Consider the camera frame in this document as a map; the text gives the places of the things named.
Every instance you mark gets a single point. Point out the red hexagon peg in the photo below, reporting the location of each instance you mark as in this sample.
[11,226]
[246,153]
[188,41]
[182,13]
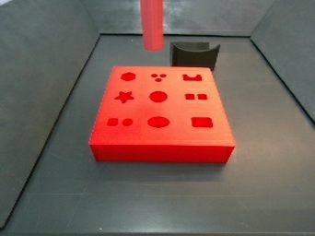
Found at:
[152,16]

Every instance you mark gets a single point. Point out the red shape-sorting block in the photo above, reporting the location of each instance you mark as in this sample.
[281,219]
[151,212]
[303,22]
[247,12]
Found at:
[162,114]

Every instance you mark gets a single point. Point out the dark grey curved holder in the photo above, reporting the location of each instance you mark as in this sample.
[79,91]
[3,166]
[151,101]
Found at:
[194,54]

